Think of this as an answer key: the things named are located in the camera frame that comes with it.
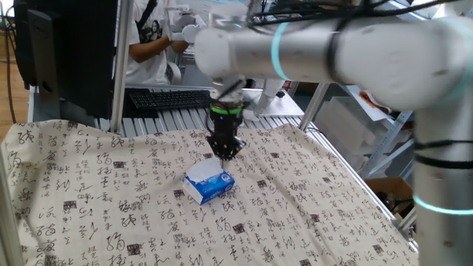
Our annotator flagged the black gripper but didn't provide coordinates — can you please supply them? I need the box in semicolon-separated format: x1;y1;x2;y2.
205;113;248;171

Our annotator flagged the white napkin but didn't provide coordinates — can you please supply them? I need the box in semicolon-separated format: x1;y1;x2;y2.
186;157;227;184

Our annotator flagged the crumpled white tissue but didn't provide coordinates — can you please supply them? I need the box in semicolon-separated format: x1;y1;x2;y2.
242;109;260;123

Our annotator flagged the blue tissue pack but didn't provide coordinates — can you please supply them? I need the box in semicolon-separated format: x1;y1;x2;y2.
182;170;236;206

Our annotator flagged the black keyboard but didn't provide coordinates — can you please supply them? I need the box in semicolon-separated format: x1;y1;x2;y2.
128;89;214;111

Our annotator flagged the grey metal workbench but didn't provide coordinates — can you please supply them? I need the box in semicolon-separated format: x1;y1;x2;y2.
176;50;208;88

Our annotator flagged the white chair backrest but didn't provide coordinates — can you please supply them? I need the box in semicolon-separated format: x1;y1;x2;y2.
165;61;183;86

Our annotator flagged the beige calligraphy tablecloth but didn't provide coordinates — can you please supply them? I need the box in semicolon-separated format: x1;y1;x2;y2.
0;118;421;266

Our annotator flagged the person in printed white T-shirt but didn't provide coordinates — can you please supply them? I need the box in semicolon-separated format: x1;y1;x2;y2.
125;0;208;85

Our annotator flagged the grey metal shelf rack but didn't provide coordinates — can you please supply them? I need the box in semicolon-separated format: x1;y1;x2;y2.
360;84;417;180

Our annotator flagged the black computer monitor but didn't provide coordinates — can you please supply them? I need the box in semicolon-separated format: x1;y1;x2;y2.
13;0;119;120

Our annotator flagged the open cardboard box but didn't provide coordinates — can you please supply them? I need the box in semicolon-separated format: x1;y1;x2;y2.
364;176;415;219

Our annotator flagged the green flange ring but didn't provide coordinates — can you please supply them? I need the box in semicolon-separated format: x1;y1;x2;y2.
208;103;245;115

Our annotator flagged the aluminium frame post with bracket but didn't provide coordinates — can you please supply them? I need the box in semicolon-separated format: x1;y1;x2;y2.
391;216;418;243

